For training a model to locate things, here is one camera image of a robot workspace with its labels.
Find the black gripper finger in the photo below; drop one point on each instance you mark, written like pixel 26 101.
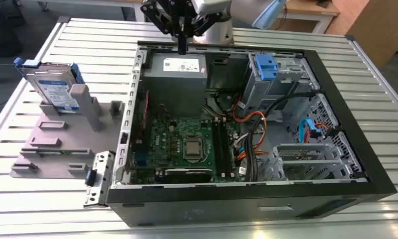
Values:
pixel 209 24
pixel 157 21

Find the hard disk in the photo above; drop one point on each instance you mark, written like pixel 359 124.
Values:
pixel 56 92

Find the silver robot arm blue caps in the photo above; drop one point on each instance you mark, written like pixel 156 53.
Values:
pixel 220 32

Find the silver disk bay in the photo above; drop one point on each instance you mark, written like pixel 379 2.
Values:
pixel 305 161

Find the blue plastic latch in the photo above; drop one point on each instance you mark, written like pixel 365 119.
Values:
pixel 265 67

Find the grey power supply unit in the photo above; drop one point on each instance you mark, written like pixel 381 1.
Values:
pixel 172 94

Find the silver optical drive cage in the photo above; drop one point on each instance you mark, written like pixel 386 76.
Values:
pixel 278 87

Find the green motherboard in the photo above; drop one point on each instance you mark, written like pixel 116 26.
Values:
pixel 162 129

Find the black CPU socket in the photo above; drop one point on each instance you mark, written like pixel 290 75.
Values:
pixel 192 137

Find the silver CPU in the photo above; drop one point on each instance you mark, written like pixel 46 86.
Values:
pixel 193 148

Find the black RAM slot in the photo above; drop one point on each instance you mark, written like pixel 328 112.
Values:
pixel 218 149
pixel 228 149

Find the brown wooden cabinet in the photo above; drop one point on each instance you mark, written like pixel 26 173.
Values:
pixel 378 30

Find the grey parts rack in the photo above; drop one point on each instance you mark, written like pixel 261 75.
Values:
pixel 72 139

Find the green RAM stick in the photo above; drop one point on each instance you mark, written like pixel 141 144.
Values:
pixel 64 152

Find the black graphics card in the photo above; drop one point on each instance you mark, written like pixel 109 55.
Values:
pixel 185 174

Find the black open PC case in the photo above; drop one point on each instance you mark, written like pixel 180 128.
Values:
pixel 218 206

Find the white table frame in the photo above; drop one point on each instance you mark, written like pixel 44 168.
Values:
pixel 137 15

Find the wooden desk white frame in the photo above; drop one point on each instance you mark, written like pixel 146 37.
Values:
pixel 293 5

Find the silver expansion slot bracket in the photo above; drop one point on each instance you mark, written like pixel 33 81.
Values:
pixel 102 174

